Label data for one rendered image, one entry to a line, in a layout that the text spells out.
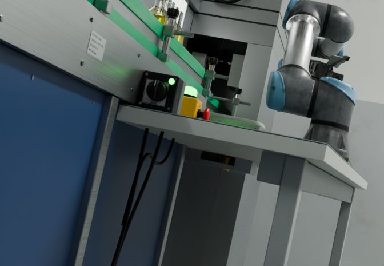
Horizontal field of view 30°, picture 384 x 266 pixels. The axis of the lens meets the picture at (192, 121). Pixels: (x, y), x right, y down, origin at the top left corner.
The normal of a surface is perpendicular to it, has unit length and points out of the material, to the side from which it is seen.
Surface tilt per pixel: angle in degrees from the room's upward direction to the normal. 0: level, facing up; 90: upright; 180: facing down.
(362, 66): 90
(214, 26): 90
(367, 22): 90
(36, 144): 90
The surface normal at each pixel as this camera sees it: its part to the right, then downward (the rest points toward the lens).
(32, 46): 0.96, 0.19
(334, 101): -0.07, -0.14
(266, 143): -0.28, -0.13
